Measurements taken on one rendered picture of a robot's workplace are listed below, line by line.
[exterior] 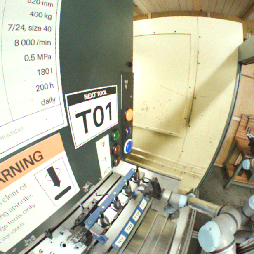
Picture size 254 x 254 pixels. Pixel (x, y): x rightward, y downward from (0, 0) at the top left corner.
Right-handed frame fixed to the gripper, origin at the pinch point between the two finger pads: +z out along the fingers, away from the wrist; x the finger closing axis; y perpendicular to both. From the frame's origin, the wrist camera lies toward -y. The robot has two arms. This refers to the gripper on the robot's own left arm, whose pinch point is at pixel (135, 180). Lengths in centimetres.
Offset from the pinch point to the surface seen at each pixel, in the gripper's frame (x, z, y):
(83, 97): -36, -7, -60
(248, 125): 195, -156, -7
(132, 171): 3.7, 4.3, -3.3
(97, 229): -38.8, -0.8, -2.4
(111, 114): -31, -7, -56
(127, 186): -12.4, -1.1, -9.1
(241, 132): 199, -147, 13
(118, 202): -22.8, -2.2, -8.7
